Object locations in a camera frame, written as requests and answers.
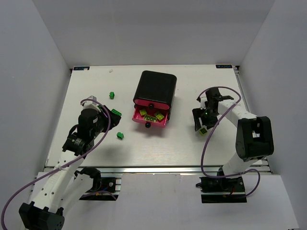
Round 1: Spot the lime square lego brick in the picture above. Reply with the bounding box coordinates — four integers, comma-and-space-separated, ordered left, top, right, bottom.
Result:
139, 109, 147, 117

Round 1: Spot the pink top drawer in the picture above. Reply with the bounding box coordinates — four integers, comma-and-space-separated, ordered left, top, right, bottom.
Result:
134, 99, 171, 110

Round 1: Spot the black drawer cabinet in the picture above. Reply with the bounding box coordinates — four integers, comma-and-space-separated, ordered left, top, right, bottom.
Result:
133, 70, 177, 119

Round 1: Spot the lime long lego brick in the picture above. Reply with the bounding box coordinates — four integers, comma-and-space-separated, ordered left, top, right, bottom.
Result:
154, 111, 165, 121

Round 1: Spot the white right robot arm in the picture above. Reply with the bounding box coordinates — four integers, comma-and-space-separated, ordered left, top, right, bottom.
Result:
192, 86, 274, 179

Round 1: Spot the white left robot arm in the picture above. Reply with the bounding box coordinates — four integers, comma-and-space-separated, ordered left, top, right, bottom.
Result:
19, 105, 121, 230

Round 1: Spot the dark green small lego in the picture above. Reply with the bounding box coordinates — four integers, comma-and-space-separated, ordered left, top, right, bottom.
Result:
109, 92, 115, 100

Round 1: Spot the blue right corner sticker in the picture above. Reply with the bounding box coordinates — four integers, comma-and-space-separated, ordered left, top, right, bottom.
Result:
215, 64, 233, 69

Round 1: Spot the blue table corner sticker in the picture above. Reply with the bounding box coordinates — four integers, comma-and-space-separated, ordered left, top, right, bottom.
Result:
73, 66, 90, 71

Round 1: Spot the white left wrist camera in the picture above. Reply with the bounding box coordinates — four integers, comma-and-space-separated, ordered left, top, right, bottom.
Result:
81, 101, 100, 112

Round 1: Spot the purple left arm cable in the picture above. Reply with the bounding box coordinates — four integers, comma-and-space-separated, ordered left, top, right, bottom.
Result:
1, 98, 112, 227

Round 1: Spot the aluminium right side rail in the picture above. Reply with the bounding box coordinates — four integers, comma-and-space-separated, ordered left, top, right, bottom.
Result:
233, 66, 250, 111

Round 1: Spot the aluminium table front rail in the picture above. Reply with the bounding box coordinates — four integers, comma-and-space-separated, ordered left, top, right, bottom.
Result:
44, 164, 272, 175

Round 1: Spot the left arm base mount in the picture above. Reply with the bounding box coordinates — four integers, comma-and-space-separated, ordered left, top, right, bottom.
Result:
74, 167, 121, 201

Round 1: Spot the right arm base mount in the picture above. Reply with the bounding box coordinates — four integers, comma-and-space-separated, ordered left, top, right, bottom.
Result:
196, 167, 247, 204

